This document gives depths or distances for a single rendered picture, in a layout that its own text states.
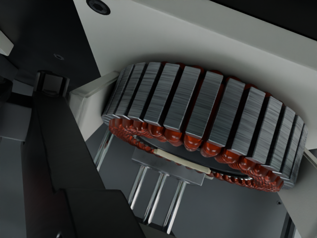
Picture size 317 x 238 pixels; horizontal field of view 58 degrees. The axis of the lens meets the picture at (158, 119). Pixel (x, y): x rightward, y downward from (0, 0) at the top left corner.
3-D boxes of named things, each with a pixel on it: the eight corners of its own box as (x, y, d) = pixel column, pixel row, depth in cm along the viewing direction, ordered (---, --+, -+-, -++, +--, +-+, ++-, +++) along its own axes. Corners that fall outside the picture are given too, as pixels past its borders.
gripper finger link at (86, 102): (68, 160, 12) (52, 154, 12) (110, 116, 19) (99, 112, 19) (87, 96, 11) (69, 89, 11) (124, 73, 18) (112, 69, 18)
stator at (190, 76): (115, 22, 12) (79, 102, 11) (367, 118, 12) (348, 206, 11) (126, 96, 23) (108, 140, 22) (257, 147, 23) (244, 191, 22)
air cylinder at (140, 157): (150, 109, 29) (130, 160, 28) (218, 135, 29) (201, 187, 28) (148, 119, 34) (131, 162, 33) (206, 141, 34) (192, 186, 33)
